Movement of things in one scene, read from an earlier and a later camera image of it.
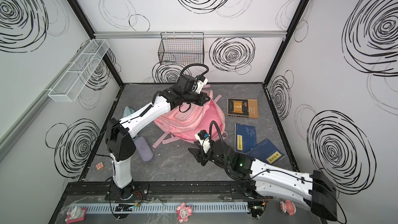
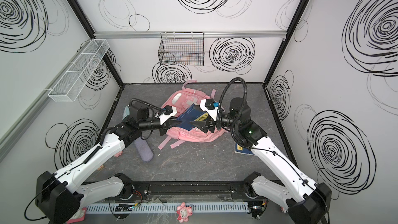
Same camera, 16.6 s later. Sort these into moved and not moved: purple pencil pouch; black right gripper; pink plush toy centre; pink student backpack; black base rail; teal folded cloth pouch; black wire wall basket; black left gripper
Moved: pink student backpack; black left gripper; black right gripper
Not moved: black wire wall basket; black base rail; pink plush toy centre; teal folded cloth pouch; purple pencil pouch
